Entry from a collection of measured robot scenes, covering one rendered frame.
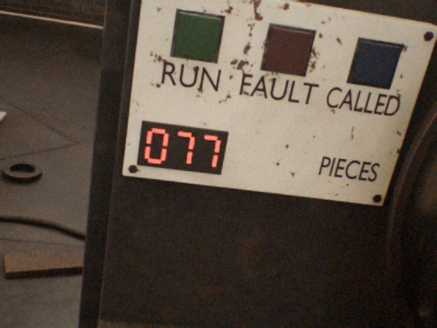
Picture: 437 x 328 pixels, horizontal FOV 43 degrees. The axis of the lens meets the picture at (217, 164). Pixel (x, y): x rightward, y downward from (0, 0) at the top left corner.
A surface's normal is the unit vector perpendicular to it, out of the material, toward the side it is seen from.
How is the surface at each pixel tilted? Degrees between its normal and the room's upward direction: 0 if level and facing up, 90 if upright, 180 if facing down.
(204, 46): 90
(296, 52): 90
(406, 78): 90
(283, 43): 90
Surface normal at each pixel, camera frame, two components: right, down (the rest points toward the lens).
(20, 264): 0.17, -0.90
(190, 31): 0.07, 0.41
